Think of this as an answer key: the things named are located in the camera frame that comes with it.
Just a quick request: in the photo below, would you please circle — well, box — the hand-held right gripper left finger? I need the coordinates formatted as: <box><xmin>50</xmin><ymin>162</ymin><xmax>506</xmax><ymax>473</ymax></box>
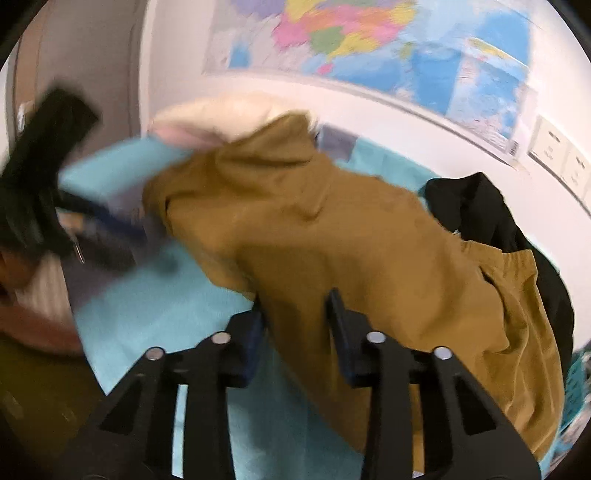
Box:
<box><xmin>60</xmin><ymin>308</ymin><xmax>267</xmax><ymax>480</ymax></box>

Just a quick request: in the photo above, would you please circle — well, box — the black garment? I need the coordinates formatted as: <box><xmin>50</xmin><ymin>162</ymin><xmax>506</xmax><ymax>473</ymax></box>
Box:
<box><xmin>424</xmin><ymin>172</ymin><xmax>576</xmax><ymax>367</ymax></box>

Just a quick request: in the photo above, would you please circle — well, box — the olive button-up shirt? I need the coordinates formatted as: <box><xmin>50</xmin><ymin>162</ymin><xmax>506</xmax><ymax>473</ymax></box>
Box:
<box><xmin>141</xmin><ymin>111</ymin><xmax>568</xmax><ymax>468</ymax></box>

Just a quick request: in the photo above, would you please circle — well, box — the brown door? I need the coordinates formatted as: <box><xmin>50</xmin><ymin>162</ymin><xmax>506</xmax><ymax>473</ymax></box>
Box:
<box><xmin>13</xmin><ymin>0</ymin><xmax>145</xmax><ymax>139</ymax></box>

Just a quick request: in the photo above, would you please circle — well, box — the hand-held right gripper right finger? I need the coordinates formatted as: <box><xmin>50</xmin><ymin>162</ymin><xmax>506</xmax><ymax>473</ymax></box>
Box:
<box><xmin>325</xmin><ymin>288</ymin><xmax>542</xmax><ymax>480</ymax></box>

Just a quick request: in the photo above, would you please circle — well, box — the light blue bed sheet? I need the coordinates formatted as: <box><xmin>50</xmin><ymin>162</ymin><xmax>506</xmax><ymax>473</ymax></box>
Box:
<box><xmin>60</xmin><ymin>136</ymin><xmax>444</xmax><ymax>480</ymax></box>

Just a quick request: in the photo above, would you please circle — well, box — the teal patterned cloth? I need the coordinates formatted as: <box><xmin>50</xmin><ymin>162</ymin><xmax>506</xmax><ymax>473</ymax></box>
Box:
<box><xmin>556</xmin><ymin>348</ymin><xmax>591</xmax><ymax>464</ymax></box>

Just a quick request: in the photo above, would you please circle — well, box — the white wall switch plate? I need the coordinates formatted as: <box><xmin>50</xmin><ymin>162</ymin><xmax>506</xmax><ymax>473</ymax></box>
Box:
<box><xmin>527</xmin><ymin>115</ymin><xmax>579</xmax><ymax>177</ymax></box>
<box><xmin>564</xmin><ymin>147</ymin><xmax>591</xmax><ymax>201</ymax></box>

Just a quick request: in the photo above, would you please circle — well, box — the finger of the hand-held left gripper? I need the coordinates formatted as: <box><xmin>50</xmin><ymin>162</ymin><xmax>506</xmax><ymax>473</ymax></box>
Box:
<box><xmin>58</xmin><ymin>188</ymin><xmax>151</xmax><ymax>246</ymax></box>
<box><xmin>74</xmin><ymin>233</ymin><xmax>178</xmax><ymax>275</ymax></box>

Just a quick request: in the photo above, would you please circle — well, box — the cream folded cloth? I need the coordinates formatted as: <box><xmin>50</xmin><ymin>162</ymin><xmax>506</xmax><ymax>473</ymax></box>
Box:
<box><xmin>150</xmin><ymin>91</ymin><xmax>321</xmax><ymax>144</ymax></box>

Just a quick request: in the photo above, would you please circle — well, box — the colourful wall map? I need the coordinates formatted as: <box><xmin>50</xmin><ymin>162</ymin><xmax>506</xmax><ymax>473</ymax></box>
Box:
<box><xmin>202</xmin><ymin>0</ymin><xmax>539</xmax><ymax>168</ymax></box>

